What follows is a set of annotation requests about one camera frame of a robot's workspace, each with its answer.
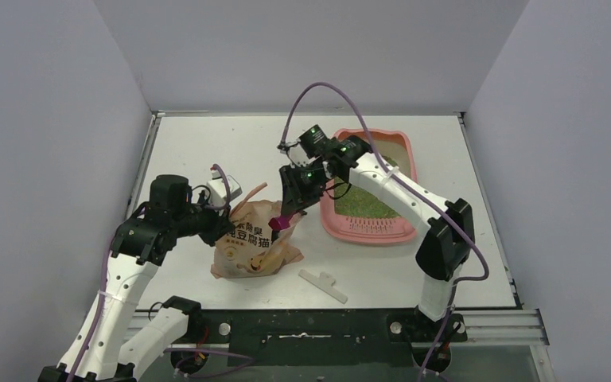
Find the purple litter scoop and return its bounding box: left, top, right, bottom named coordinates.
left=269, top=215, right=292, bottom=232

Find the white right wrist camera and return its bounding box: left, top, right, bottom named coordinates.
left=278, top=141, right=311, bottom=167

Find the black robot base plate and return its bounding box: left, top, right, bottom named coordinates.
left=175, top=308, right=468, bottom=367

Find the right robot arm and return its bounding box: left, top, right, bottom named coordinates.
left=269, top=125, right=474, bottom=340

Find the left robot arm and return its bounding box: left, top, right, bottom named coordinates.
left=38, top=170, right=242, bottom=381

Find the white bag clip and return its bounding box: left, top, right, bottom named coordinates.
left=298, top=269, right=348, bottom=304

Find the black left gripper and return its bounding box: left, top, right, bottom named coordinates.
left=172, top=189, right=236, bottom=247

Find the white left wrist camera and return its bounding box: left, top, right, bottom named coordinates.
left=205, top=164, right=243, bottom=211

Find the beige cat litter bag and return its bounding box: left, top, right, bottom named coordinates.
left=210, top=182, right=304, bottom=279

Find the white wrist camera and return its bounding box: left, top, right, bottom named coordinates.
left=205, top=164, right=243, bottom=211
left=278, top=141, right=311, bottom=167

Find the green cat litter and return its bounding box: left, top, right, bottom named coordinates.
left=333, top=185, right=399, bottom=219

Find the pink litter box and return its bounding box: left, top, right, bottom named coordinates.
left=319, top=129, right=418, bottom=245

